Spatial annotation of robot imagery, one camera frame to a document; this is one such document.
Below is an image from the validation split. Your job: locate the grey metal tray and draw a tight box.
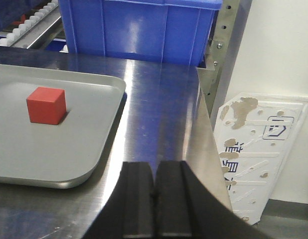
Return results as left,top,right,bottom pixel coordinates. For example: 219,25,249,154
0,64,126,189

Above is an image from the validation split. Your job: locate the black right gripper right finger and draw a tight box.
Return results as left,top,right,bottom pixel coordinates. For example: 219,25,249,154
155,161,263,239

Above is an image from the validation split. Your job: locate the white foam board with print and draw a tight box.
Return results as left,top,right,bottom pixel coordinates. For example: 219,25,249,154
214,93,308,225

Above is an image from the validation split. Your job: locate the red cube block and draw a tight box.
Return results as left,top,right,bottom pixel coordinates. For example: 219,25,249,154
26,87,66,125

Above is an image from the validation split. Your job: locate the steel shelf upright post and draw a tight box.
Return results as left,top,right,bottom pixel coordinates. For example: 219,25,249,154
197,0,252,116

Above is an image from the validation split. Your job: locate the white roller conveyor rail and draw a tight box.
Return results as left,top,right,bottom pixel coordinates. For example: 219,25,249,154
0,0,62,49

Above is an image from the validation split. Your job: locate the blue plastic bin right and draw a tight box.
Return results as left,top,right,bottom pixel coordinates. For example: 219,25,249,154
58,0,223,66

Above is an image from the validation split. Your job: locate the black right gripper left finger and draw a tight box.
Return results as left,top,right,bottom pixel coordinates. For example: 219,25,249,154
83,162,154,239

